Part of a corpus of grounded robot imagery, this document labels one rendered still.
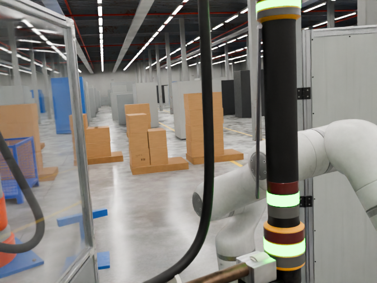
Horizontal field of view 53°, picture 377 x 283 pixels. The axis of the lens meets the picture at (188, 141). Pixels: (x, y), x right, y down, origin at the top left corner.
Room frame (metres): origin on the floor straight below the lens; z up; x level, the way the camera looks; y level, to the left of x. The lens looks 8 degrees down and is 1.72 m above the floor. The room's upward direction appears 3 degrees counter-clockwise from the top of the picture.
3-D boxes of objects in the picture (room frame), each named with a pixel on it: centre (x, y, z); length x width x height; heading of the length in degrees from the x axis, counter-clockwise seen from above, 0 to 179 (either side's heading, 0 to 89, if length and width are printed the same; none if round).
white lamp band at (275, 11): (0.39, -0.10, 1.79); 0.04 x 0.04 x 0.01
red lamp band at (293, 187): (0.39, -0.10, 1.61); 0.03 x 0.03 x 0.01
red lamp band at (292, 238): (0.39, -0.10, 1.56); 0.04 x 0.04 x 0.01
